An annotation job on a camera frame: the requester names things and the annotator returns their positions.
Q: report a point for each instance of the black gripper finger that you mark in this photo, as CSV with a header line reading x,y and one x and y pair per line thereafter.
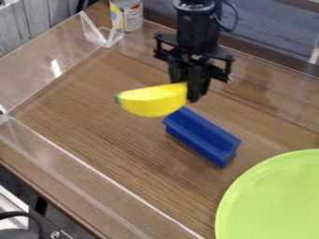
x,y
176,71
199,81

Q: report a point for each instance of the yellow toy banana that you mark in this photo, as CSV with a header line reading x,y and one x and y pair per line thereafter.
x,y
154,101

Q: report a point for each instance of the white can with label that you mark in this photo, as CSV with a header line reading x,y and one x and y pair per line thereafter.
x,y
130,11

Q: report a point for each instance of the green plate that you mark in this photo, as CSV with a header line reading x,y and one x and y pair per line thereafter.
x,y
273,201

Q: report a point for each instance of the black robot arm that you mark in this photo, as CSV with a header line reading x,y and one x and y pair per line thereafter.
x,y
230,19

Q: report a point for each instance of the clear acrylic enclosure wall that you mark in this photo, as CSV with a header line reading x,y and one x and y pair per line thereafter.
x,y
108,166

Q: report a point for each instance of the blue star-shaped block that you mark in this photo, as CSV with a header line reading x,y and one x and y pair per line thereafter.
x,y
205,137

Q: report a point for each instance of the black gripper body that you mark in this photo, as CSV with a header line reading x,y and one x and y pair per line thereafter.
x,y
194,45

